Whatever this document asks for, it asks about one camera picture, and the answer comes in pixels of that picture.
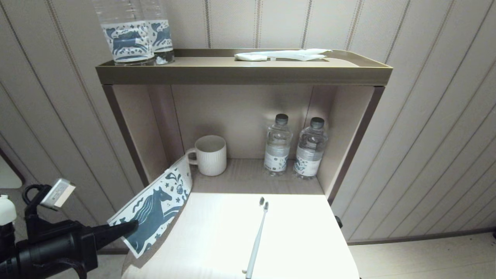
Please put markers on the white pouch blue horse print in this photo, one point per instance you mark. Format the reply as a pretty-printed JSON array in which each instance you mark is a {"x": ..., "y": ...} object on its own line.
[{"x": 155, "y": 209}]

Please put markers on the beige wooden shelf unit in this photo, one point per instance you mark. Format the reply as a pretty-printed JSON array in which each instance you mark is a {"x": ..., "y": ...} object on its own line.
[{"x": 240, "y": 73}]

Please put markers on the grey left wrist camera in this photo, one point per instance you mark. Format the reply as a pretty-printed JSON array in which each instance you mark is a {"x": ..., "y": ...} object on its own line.
[{"x": 58, "y": 193}]

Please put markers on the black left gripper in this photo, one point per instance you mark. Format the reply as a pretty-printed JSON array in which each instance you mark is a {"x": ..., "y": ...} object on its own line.
[{"x": 83, "y": 244}]

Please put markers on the white toothbrush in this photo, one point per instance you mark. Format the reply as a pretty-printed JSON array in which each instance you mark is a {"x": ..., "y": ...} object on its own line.
[{"x": 256, "y": 240}]

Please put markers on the large horse-label water bottle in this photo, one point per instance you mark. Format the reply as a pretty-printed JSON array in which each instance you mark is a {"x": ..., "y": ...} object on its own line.
[
  {"x": 162, "y": 35},
  {"x": 126, "y": 38}
]

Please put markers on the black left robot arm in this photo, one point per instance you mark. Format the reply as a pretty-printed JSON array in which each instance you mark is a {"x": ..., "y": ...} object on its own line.
[{"x": 31, "y": 255}]

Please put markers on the white folded sachet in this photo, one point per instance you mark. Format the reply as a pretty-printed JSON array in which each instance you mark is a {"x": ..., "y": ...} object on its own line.
[{"x": 250, "y": 57}]

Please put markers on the white ribbed mug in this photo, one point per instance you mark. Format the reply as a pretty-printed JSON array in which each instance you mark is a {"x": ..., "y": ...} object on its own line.
[{"x": 211, "y": 157}]

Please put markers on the white packet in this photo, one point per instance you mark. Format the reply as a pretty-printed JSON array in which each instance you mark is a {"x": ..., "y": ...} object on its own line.
[{"x": 298, "y": 54}]

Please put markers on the small capped water bottle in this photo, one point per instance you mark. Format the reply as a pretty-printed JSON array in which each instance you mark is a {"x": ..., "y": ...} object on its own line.
[
  {"x": 310, "y": 155},
  {"x": 278, "y": 151}
]

